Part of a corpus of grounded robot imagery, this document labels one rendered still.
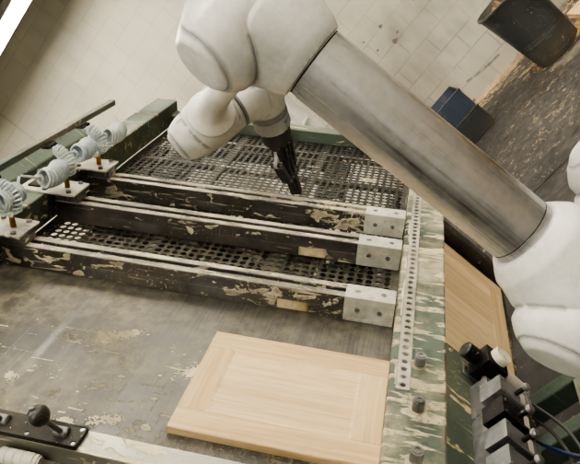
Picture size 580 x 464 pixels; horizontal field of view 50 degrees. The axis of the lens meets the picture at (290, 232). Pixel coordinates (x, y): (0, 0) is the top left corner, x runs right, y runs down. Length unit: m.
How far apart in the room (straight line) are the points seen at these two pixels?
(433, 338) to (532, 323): 0.62
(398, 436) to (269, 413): 0.26
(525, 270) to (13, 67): 6.76
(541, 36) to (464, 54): 1.20
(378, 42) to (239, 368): 5.22
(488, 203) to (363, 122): 0.19
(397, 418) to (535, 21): 4.42
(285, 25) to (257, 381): 0.81
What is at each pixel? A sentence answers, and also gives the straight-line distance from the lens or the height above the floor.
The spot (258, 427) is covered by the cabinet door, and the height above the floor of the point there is 1.09.
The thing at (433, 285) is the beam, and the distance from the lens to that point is 1.67.
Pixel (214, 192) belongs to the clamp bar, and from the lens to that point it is 2.04.
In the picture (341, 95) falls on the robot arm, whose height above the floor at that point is 1.38.
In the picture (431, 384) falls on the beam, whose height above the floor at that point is 0.84.
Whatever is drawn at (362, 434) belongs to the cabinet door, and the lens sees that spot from 1.26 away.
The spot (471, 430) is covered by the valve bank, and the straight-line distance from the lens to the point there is 1.34.
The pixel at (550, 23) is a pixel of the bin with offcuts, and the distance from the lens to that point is 5.43.
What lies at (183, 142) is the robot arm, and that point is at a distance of 1.32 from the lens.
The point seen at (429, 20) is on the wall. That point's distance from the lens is 6.37.
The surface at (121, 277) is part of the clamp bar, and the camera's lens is 1.70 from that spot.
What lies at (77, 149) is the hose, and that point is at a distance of 2.14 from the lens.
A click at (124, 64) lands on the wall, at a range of 6.78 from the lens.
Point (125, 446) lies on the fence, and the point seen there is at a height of 1.27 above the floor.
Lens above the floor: 1.42
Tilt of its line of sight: 7 degrees down
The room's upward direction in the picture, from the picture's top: 52 degrees counter-clockwise
